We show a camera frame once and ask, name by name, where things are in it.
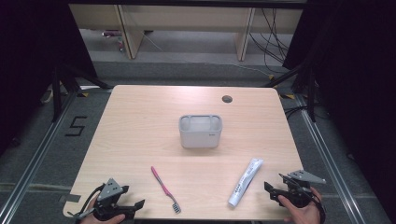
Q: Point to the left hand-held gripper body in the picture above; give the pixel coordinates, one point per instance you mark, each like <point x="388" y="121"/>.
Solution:
<point x="108" y="189"/>

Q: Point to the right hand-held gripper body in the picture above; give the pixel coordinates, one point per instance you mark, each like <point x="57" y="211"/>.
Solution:
<point x="299" y="191"/>

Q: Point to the white toothpaste tube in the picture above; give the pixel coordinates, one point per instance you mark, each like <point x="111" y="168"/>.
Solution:
<point x="246" y="183"/>

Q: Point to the pink toothbrush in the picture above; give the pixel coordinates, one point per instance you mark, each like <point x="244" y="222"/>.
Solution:
<point x="163" y="186"/>

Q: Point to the grey plastic storage box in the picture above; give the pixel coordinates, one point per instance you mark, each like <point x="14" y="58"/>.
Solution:
<point x="200" y="139"/>

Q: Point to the person's left hand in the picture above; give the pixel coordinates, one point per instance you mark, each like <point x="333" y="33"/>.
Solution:
<point x="115" y="219"/>

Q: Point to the person's right hand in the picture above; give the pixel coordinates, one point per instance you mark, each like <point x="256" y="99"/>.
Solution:
<point x="306" y="214"/>

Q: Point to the grey tape piece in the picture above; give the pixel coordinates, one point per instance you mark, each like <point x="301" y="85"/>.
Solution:
<point x="70" y="198"/>

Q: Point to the yellow black tape piece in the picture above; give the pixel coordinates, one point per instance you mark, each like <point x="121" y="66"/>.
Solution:
<point x="84" y="94"/>
<point x="271" y="76"/>
<point x="288" y="96"/>

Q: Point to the black metal stand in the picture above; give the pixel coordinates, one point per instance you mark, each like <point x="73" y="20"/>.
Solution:
<point x="56" y="93"/>
<point x="310" y="93"/>

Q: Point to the white bundle on floor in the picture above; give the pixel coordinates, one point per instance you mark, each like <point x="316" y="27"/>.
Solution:
<point x="47" y="95"/>

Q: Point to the black curtain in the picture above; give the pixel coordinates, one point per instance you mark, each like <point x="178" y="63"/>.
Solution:
<point x="31" y="62"/>
<point x="358" y="77"/>

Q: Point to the pink item under desk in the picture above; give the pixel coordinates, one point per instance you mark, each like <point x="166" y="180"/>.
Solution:
<point x="110" y="33"/>

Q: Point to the light wooden desk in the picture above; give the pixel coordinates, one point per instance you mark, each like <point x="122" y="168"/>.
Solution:
<point x="186" y="17"/>

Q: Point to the aluminium floor rail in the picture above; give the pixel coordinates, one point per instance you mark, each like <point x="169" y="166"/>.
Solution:
<point x="327" y="155"/>
<point x="34" y="161"/>

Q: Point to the black frame beam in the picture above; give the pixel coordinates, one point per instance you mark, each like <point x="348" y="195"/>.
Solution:
<point x="186" y="3"/>

